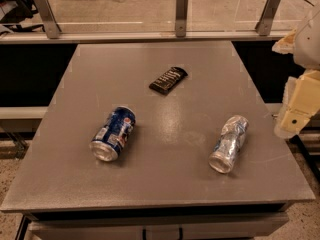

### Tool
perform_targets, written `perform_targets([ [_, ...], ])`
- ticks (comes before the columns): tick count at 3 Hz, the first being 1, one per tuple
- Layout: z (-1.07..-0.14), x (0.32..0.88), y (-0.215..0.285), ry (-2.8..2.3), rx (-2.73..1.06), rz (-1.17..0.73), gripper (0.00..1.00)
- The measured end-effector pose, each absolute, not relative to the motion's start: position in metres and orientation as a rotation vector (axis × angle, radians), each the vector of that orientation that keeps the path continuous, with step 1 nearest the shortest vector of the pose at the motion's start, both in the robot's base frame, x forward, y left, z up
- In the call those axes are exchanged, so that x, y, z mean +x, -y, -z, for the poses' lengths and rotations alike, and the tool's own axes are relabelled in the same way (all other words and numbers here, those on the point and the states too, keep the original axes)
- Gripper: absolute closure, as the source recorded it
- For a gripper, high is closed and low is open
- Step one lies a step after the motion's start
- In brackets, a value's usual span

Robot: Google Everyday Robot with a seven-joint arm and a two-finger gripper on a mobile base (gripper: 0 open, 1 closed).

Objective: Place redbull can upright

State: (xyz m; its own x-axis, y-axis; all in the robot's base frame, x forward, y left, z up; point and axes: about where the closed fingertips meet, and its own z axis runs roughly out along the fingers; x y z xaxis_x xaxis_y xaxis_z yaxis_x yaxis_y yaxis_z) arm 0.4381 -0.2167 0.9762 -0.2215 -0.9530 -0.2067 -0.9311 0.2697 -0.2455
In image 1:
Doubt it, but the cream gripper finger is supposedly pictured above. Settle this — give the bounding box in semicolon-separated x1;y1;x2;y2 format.
274;70;320;139
272;29;296;54

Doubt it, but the silver redbull can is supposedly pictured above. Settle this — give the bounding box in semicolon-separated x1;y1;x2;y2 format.
208;115;249;174

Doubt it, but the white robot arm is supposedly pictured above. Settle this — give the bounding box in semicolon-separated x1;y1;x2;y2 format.
272;4;320;139

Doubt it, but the blue pepsi can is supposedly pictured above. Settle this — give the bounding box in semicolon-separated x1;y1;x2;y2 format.
89;106;136;162

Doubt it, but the black snack bar wrapper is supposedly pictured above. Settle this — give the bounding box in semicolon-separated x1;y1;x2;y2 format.
149;67;188;95

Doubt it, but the grey table cabinet base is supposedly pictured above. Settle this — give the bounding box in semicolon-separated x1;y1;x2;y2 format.
14;204;288;240

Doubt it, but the clear acrylic barrier panel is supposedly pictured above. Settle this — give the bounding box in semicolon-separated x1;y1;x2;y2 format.
49;0;320;33

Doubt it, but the person in background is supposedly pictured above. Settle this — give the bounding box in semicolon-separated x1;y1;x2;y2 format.
0;0;44;34

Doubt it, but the right metal bracket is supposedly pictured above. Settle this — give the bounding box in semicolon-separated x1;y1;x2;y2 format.
255;0;281;36

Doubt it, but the metal bracket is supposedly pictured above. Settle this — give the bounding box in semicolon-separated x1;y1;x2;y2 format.
34;0;61;39
255;0;281;36
175;0;188;38

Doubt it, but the middle metal bracket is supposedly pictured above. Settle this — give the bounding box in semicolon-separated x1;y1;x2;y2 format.
175;0;188;38

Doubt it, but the metal rail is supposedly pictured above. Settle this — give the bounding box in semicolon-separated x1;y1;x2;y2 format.
0;30;289;44

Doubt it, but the left metal bracket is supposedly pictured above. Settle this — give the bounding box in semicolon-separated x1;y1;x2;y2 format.
34;0;61;39

